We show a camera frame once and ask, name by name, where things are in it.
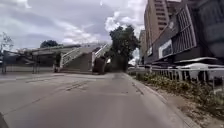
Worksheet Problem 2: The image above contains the big dark tree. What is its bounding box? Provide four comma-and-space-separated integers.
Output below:
105, 24, 141, 73

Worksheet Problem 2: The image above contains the footbridge with stairs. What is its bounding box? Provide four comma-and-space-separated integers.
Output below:
19, 41, 113, 74

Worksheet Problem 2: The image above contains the grey asphalt road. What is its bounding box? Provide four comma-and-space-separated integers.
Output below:
0, 71, 201, 128

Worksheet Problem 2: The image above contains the grey kerb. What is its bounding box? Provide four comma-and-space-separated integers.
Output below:
122, 72, 205, 128

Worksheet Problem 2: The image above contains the tall tan building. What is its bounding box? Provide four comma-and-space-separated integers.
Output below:
143, 0, 183, 52

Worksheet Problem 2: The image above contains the round dark tree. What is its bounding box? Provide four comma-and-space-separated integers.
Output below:
39, 39, 61, 49

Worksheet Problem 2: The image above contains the white railing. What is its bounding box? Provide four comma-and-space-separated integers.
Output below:
127, 64, 224, 92

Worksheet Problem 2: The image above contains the low green hedge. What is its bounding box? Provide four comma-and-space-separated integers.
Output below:
132, 71, 224, 122

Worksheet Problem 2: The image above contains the dark building with sign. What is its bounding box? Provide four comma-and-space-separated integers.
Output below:
143, 0, 224, 66

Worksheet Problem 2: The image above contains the white vehicle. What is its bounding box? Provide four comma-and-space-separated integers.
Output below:
174, 56, 224, 82

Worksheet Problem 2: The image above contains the metal fence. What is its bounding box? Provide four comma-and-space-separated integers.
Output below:
0, 49, 56, 75

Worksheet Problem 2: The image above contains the bare soil strip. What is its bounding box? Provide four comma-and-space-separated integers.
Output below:
154, 89, 224, 128

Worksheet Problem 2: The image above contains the thin bare tree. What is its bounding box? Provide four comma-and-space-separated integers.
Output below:
0, 31, 15, 55

